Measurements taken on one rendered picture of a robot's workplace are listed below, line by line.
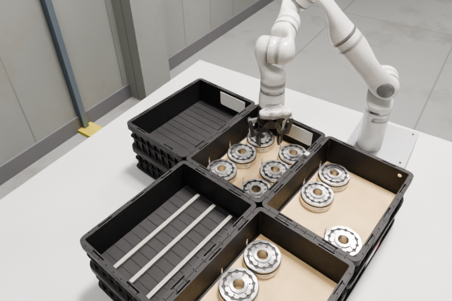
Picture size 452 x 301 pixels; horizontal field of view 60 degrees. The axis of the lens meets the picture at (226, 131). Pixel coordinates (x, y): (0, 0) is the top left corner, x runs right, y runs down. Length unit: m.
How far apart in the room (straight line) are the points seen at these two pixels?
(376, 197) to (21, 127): 2.14
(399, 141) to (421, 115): 1.63
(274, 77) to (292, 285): 0.55
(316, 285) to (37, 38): 2.12
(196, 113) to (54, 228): 0.68
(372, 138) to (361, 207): 0.34
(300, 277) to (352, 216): 0.27
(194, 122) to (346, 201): 0.66
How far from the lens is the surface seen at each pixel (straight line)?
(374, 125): 1.51
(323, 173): 1.34
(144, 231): 1.23
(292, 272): 1.14
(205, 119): 1.59
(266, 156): 1.42
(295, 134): 1.44
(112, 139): 1.76
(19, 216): 1.58
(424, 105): 3.41
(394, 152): 1.62
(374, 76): 1.38
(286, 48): 1.01
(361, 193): 1.36
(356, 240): 1.20
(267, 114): 1.07
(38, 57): 2.68
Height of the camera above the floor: 1.80
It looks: 39 degrees down
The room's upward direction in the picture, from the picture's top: 1 degrees counter-clockwise
